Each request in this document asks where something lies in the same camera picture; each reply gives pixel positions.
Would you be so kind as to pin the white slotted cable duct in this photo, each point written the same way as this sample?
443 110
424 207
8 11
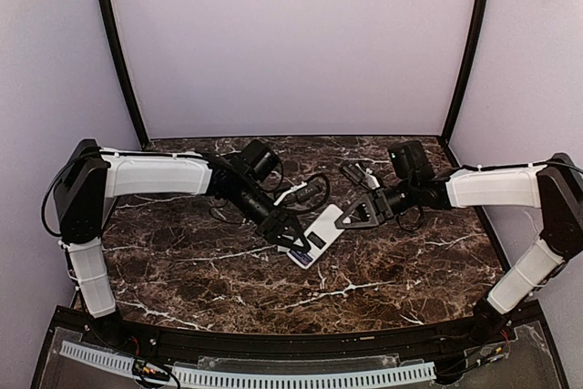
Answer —
212 372

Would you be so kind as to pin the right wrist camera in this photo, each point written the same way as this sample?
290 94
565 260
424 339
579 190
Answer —
360 176

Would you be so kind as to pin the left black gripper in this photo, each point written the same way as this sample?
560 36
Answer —
271 223

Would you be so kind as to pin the right black frame post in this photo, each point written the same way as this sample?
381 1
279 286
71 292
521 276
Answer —
465 69

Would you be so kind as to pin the left black frame post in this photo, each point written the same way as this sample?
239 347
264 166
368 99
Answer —
121 68

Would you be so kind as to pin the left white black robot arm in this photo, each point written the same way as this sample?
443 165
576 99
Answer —
93 175

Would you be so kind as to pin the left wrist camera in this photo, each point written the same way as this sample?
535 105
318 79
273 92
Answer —
298 194

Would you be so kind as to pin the blue battery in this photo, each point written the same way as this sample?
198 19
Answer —
302 257

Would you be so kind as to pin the white remote control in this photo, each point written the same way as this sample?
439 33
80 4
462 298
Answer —
321 234

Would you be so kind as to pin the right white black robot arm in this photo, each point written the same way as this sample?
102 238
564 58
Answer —
553 186

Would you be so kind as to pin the black front rail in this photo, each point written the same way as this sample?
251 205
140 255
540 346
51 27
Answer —
427 340

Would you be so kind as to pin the black frame post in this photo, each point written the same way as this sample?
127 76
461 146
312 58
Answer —
465 69
121 68

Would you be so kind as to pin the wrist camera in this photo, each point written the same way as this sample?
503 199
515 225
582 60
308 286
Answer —
298 194
360 176

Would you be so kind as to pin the green circuit board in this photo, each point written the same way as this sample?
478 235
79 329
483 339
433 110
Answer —
144 370

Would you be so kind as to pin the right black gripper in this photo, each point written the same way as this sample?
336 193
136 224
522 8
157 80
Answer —
376 205

